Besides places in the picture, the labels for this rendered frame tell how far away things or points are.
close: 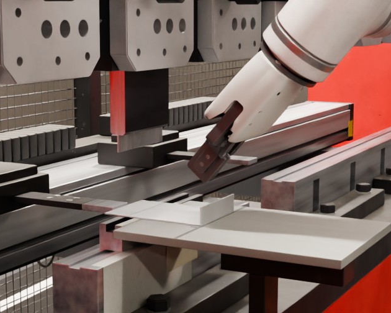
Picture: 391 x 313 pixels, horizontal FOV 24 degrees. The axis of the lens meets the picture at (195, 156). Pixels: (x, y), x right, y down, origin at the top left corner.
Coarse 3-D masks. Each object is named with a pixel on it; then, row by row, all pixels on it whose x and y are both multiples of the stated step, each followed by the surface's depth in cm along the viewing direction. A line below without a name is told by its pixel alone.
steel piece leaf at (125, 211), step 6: (132, 204) 112; (138, 204) 112; (144, 204) 112; (150, 204) 112; (156, 204) 112; (114, 210) 109; (120, 210) 109; (126, 210) 109; (132, 210) 109; (138, 210) 109; (144, 210) 109; (120, 216) 106; (126, 216) 106
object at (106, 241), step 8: (168, 200) 116; (176, 200) 117; (184, 200) 116; (192, 200) 117; (200, 200) 119; (104, 224) 103; (112, 224) 104; (104, 232) 103; (112, 232) 102; (104, 240) 103; (112, 240) 102; (120, 240) 102; (104, 248) 103; (112, 248) 103; (120, 248) 102
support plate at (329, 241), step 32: (128, 224) 102; (160, 224) 102; (224, 224) 102; (256, 224) 102; (288, 224) 102; (320, 224) 102; (352, 224) 102; (384, 224) 102; (256, 256) 92; (288, 256) 90; (320, 256) 89; (352, 256) 91
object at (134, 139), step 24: (120, 72) 101; (144, 72) 105; (168, 72) 110; (120, 96) 101; (144, 96) 105; (168, 96) 110; (120, 120) 102; (144, 120) 105; (168, 120) 110; (120, 144) 103; (144, 144) 108
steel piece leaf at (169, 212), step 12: (168, 204) 112; (180, 204) 112; (216, 204) 104; (228, 204) 107; (132, 216) 106; (144, 216) 105; (156, 216) 105; (168, 216) 105; (180, 216) 105; (192, 216) 105; (204, 216) 102; (216, 216) 105
